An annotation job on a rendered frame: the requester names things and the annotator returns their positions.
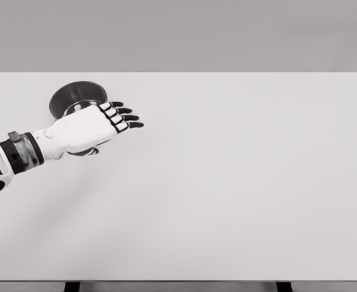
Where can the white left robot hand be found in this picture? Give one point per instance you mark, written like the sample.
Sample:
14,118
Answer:
87,126

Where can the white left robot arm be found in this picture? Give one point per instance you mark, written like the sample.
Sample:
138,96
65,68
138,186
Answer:
14,155

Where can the silver metal pot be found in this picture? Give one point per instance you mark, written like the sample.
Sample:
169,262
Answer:
71,97

